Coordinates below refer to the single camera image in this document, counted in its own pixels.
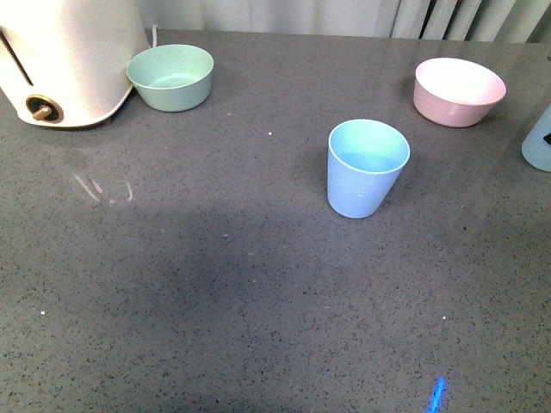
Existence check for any light blue cup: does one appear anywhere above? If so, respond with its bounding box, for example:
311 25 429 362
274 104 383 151
327 119 411 219
521 107 551 172

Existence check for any green bowl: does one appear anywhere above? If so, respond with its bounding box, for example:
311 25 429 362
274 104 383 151
126 44 214 112

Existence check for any pink bowl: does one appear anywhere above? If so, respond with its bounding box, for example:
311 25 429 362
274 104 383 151
413 58 507 128

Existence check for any cream white toaster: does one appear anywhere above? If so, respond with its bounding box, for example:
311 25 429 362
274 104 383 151
1 0 149 128

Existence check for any grey curtain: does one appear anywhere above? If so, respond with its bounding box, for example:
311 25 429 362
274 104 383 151
138 0 550 43

